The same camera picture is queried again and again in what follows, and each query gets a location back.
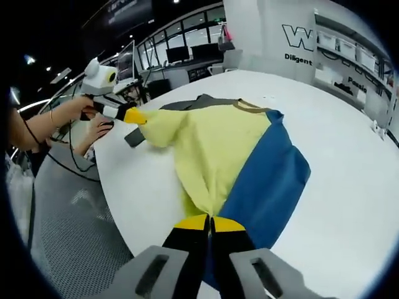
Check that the grey mesh office chair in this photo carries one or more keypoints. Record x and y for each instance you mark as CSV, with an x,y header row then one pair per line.
x,y
71,218

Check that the yellow blue colour-block garment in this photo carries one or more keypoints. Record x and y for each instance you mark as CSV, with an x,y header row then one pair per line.
x,y
218,140

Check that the metal shelf rack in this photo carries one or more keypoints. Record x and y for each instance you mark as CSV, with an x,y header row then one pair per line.
x,y
343,73

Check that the thin gold bangle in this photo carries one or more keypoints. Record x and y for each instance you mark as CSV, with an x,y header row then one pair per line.
x,y
54,120

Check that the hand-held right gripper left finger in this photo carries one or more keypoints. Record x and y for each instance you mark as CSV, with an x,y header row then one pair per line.
x,y
190,249

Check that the black desk monitor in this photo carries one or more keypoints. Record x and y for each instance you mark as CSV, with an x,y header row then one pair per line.
x,y
204,53
177,55

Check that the black computer mouse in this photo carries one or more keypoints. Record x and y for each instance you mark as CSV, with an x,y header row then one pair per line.
x,y
108,124

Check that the person's left hand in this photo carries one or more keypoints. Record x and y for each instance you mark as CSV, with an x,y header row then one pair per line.
x,y
78,109

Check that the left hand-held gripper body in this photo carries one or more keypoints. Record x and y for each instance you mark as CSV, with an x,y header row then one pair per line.
x,y
96,81

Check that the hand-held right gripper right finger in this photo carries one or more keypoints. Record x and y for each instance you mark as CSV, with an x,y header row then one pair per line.
x,y
230,243

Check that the black shelf item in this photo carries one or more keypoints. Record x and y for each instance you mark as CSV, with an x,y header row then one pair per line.
x,y
343,88

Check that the black computer tower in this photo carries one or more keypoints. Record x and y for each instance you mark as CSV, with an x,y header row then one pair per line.
x,y
159,88

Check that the white storage bin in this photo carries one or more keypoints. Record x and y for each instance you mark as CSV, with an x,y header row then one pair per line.
x,y
325,40
346,49
367,59

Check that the large tilted monitor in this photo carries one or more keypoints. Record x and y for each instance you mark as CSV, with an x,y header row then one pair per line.
x,y
126,65

